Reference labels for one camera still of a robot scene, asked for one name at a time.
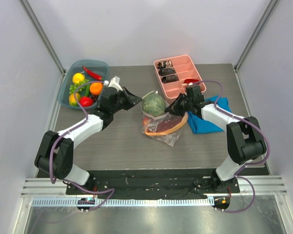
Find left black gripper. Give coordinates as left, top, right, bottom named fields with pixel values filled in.
left=111, top=87, right=142, bottom=115

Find brown sliced bread toy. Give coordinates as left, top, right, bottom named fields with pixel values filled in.
left=143, top=113, right=188, bottom=137

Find green netted melon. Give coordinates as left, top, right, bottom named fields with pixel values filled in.
left=142, top=91, right=166, bottom=117

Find clear zip top bag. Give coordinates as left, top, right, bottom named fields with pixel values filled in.
left=140, top=90, right=189, bottom=147

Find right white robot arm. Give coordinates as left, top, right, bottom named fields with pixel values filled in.
left=166, top=83, right=270, bottom=193

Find blue folded cloth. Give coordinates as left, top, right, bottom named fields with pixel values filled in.
left=188, top=97, right=231, bottom=134

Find red item in tray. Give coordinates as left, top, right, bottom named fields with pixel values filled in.
left=183, top=78, right=200, bottom=86

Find dark red cherries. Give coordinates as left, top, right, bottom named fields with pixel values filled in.
left=91, top=95, right=99, bottom=102

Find pink compartment tray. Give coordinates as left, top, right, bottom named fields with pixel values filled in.
left=153, top=55, right=207, bottom=104

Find orange tangerine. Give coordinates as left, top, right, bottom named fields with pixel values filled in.
left=89, top=82, right=104, bottom=96

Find dark items in tray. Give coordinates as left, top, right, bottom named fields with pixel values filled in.
left=156, top=60, right=178, bottom=84

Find blue plastic fruit basket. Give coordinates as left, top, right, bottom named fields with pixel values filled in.
left=57, top=60, right=110, bottom=109

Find green pepper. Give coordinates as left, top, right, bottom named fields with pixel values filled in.
left=84, top=84, right=91, bottom=97

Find red chili pepper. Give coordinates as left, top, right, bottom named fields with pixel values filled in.
left=83, top=66, right=102, bottom=81

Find green grape bunch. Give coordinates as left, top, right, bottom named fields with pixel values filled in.
left=69, top=79, right=89, bottom=95

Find yellow lemon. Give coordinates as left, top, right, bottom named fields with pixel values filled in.
left=69, top=93, right=81, bottom=106
left=72, top=73, right=85, bottom=84

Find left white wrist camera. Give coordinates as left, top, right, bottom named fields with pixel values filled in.
left=104, top=76, right=123, bottom=91

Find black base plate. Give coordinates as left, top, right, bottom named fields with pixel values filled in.
left=36, top=168, right=240, bottom=195

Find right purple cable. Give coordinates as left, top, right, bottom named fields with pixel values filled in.
left=197, top=80, right=271, bottom=213

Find white slotted cable duct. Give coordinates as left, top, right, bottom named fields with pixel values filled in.
left=31, top=196, right=214, bottom=207

